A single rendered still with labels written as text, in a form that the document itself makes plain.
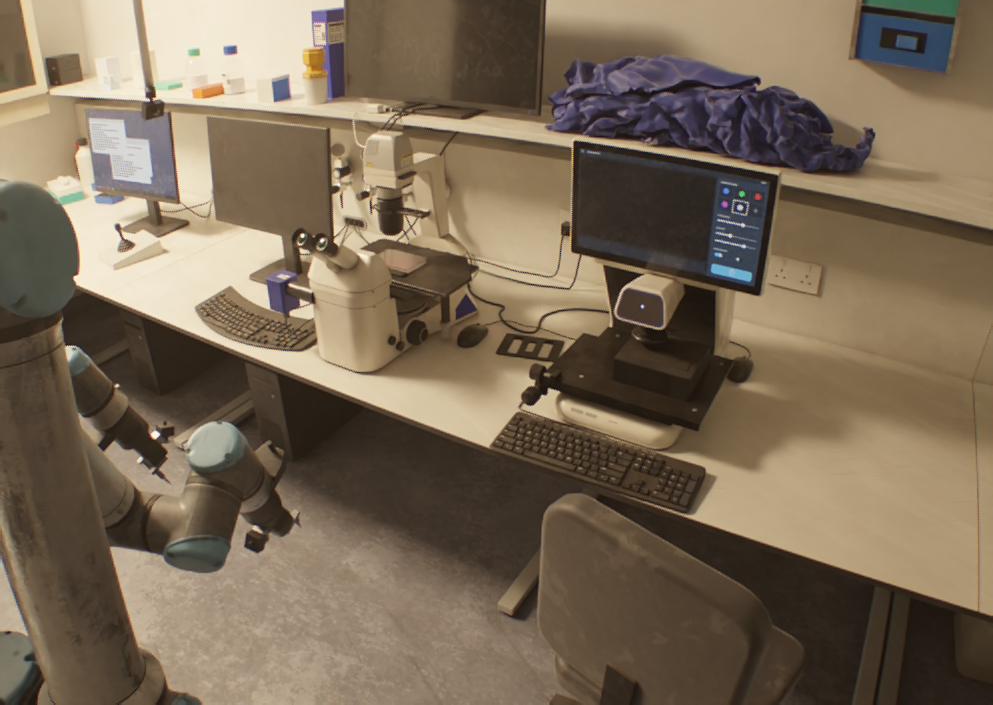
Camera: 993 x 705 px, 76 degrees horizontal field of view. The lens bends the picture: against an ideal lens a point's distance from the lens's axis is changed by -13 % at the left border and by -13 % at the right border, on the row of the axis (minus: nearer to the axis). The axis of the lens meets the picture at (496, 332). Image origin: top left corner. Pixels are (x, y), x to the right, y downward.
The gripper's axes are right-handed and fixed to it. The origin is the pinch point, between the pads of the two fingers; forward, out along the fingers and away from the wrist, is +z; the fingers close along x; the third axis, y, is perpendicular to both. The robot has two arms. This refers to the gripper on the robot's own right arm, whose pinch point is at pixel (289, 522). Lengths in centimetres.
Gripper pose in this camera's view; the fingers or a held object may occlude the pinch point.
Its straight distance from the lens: 143.2
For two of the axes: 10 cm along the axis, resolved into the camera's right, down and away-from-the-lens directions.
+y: -3.6, 7.6, -5.4
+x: 9.3, 2.7, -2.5
